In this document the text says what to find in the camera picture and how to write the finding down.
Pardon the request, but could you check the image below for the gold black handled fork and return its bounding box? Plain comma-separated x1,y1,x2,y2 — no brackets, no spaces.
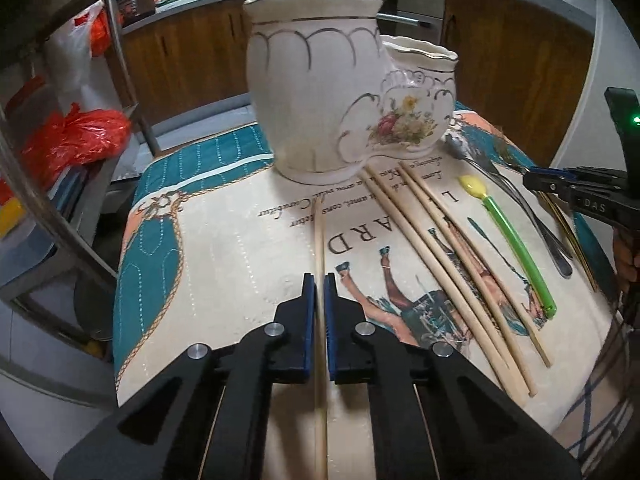
494,138,599,292

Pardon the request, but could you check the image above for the dark red cooking pot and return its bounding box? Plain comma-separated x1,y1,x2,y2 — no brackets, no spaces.
116,0,156,26

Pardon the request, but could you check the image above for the white ceramic double utensil holder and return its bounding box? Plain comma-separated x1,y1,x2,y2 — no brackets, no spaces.
243,0,459,185

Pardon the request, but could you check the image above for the silver metal spoon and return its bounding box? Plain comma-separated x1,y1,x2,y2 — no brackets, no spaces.
444,133,573,278

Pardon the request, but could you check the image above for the white red plastic bag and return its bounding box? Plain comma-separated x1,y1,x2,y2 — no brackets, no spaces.
43,1,112,93

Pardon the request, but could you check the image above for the patterned teal cream table mat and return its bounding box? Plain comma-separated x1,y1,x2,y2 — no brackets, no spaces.
112,101,622,436

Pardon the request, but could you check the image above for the metal storage shelf rack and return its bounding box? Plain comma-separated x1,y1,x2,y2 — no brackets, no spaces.
1,0,160,359

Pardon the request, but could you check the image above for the person's right hand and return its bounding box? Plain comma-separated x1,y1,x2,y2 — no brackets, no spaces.
612,229,639,292

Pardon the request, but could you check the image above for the yellow green plastic spoon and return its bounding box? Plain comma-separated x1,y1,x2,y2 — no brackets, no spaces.
458,174,558,320

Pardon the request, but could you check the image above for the stainless steel built-in oven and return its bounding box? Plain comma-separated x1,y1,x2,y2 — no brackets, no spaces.
378,0,446,44

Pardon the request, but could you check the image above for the wooden kitchen cabinet counter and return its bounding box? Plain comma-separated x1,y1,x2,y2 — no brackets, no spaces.
118,0,596,166

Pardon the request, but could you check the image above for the wooden chopstick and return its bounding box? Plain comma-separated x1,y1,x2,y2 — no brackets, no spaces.
358,170,526,408
365,162,539,398
398,162,553,368
314,197,328,479

